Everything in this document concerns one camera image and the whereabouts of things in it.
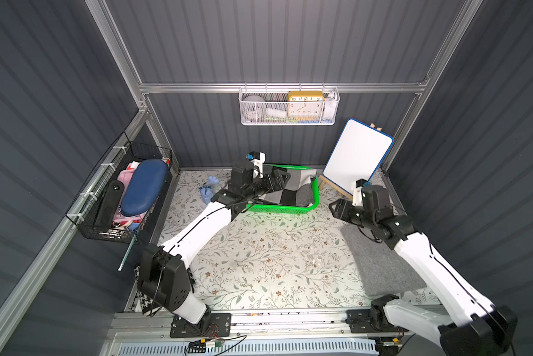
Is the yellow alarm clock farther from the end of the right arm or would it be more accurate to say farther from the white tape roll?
the end of the right arm

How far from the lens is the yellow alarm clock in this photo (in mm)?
885

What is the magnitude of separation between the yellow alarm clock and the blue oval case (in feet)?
1.81

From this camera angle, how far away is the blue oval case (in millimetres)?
631

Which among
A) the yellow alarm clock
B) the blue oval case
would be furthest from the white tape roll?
the blue oval case

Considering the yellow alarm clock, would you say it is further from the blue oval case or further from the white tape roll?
the blue oval case

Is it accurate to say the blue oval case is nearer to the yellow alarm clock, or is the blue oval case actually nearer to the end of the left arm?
the end of the left arm

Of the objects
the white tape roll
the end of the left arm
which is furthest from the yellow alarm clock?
the end of the left arm

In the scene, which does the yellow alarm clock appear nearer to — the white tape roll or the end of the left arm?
the white tape roll

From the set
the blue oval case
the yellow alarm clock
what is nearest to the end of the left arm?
the blue oval case
